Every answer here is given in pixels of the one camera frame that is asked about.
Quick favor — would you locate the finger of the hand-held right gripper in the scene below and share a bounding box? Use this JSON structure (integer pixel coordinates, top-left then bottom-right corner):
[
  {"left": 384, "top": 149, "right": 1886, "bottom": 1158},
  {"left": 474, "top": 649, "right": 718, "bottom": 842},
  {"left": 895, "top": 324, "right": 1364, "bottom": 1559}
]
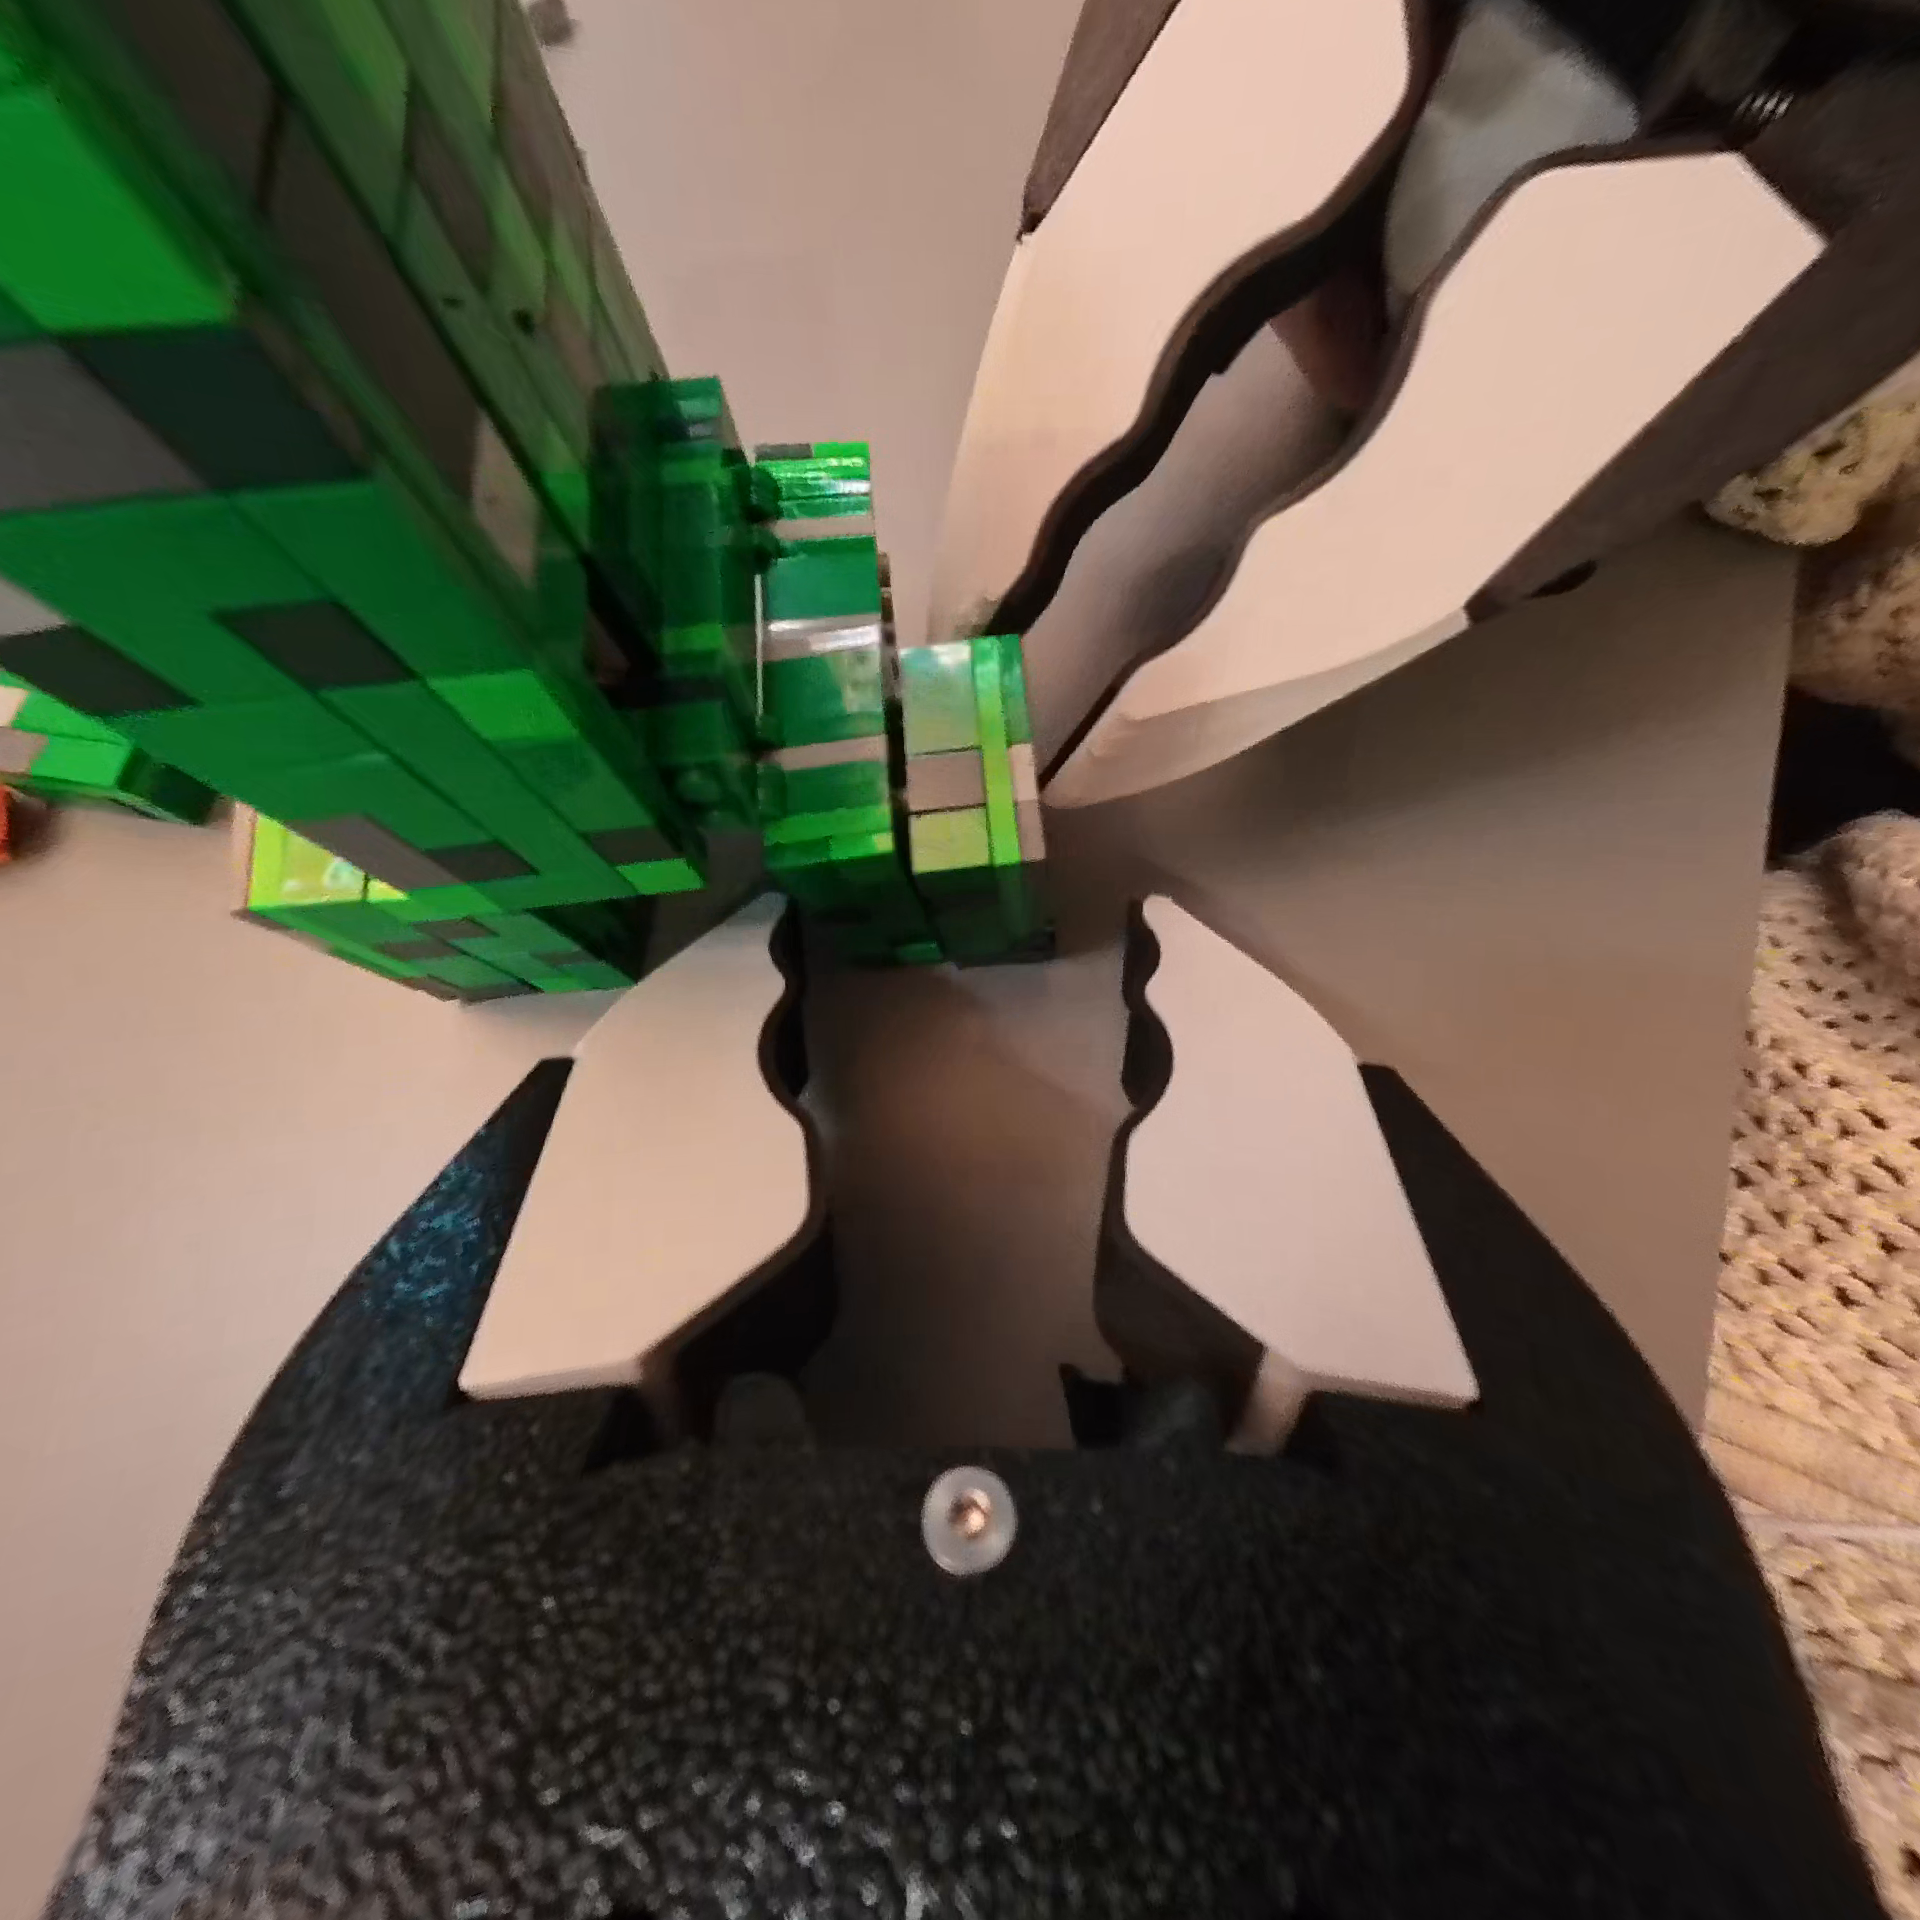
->
[
  {"left": 930, "top": 0, "right": 1430, "bottom": 634},
  {"left": 1035, "top": 144, "right": 1834, "bottom": 801}
]

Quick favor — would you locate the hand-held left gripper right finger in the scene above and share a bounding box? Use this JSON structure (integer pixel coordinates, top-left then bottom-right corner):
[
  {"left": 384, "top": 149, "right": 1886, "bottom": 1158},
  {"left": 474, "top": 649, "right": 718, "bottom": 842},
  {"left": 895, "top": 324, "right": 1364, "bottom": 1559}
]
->
[{"left": 1094, "top": 895, "right": 1482, "bottom": 1456}]

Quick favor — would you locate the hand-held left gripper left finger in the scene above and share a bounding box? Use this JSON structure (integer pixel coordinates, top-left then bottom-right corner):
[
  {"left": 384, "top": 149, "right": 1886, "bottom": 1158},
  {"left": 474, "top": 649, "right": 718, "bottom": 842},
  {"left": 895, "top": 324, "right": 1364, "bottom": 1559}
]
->
[{"left": 456, "top": 901, "right": 840, "bottom": 1448}]

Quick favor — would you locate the green lego foot block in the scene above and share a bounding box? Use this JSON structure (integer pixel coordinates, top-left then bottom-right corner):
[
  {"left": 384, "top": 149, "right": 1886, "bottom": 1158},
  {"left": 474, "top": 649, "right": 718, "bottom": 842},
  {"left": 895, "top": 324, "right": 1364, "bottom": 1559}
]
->
[
  {"left": 895, "top": 632, "right": 1056, "bottom": 966},
  {"left": 0, "top": 674, "right": 221, "bottom": 829}
]

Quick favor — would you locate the green lego creeper figure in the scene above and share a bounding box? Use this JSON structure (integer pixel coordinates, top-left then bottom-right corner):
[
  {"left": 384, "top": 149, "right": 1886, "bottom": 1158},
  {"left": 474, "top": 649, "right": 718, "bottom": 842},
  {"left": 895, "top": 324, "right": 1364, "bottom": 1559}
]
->
[{"left": 0, "top": 0, "right": 911, "bottom": 1002}]

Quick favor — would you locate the person's right hand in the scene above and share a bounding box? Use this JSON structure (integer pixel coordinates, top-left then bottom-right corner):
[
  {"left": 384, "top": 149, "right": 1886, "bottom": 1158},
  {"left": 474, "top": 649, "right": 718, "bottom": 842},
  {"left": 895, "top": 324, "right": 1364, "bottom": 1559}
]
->
[{"left": 1307, "top": 277, "right": 1397, "bottom": 408}]

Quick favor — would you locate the person's cream knit sweater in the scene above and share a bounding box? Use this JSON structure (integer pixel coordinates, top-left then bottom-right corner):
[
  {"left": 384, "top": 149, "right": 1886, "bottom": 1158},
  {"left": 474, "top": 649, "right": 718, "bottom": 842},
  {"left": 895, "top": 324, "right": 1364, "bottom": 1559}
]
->
[{"left": 1699, "top": 813, "right": 1920, "bottom": 1920}]

